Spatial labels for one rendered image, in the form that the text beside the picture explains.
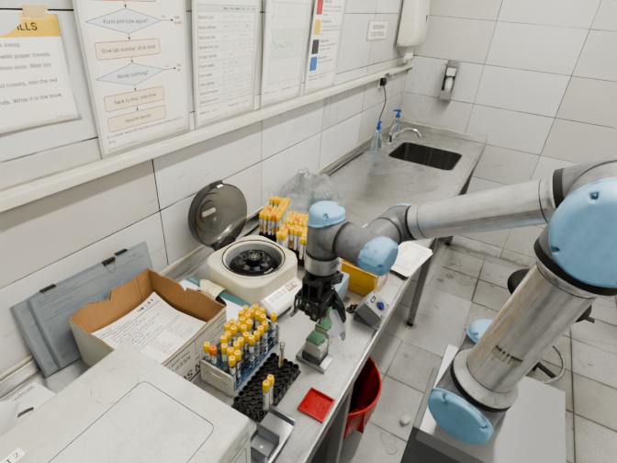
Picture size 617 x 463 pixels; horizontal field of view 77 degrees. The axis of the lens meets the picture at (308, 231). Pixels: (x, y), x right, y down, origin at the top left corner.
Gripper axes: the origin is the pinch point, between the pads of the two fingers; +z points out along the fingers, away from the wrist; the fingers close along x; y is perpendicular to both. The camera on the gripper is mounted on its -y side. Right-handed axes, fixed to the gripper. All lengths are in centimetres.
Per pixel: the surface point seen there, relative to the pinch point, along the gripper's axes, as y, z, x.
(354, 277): -31.3, 5.8, -2.6
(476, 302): -172, 100, 41
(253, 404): 21.0, 9.7, -4.7
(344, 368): -1.4, 11.9, 8.4
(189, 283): 1.0, 5.0, -43.3
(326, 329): -5.2, 5.2, 0.2
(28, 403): 48, 6, -43
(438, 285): -176, 100, 14
